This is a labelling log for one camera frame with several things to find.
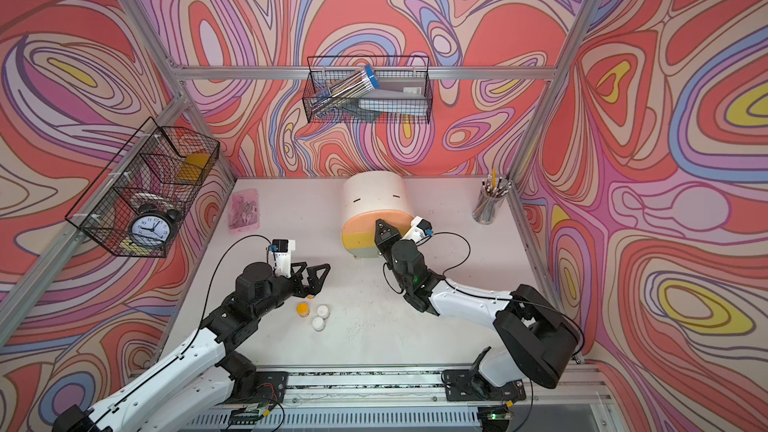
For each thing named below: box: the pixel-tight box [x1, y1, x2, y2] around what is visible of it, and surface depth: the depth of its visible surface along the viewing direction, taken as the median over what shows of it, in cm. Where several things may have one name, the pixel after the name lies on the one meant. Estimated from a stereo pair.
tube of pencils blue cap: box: [312, 64, 380, 119], surface depth 81 cm
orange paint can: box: [296, 302, 310, 317], surface depth 87 cm
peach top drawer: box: [342, 210, 414, 233], surface depth 82 cm
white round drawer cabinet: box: [341, 170, 414, 258], surface depth 84 cm
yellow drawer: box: [342, 232, 376, 250], surface depth 85 cm
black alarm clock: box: [129, 203, 179, 247], surface depth 69 cm
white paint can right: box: [316, 304, 331, 320], surface depth 86 cm
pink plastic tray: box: [228, 188, 260, 234], surface depth 110 cm
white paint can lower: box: [312, 316, 326, 332], surface depth 84 cm
